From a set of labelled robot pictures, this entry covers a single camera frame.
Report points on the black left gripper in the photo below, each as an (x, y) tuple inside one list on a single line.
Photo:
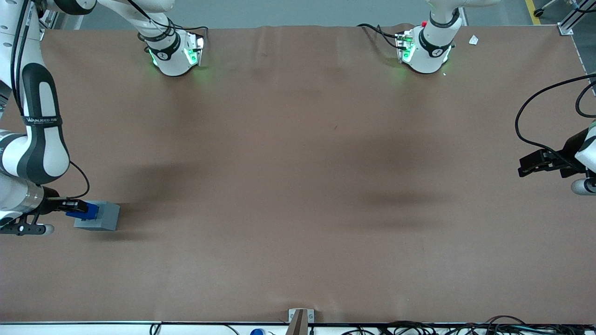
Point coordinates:
[(571, 148)]

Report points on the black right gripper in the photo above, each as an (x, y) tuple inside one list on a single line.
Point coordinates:
[(51, 205)]

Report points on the blue plastic part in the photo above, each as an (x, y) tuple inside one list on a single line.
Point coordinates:
[(92, 213)]

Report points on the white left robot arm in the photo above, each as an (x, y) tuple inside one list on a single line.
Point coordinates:
[(430, 51)]

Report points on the gray square base block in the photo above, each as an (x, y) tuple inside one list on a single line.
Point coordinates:
[(108, 218)]

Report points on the white paper scrap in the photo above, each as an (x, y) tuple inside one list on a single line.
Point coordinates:
[(473, 40)]

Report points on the black caster leg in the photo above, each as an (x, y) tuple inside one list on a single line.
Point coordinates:
[(538, 12)]

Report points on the blue round cap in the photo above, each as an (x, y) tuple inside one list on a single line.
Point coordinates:
[(257, 332)]

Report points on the brown table cover sheet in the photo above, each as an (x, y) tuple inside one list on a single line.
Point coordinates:
[(298, 186)]

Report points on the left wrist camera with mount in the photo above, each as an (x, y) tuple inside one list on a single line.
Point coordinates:
[(583, 186)]

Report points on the aluminium frame profile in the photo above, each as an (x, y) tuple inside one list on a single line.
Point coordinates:
[(568, 25), (49, 21)]

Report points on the silver metal mounting bracket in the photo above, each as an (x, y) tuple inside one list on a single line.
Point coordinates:
[(292, 315)]

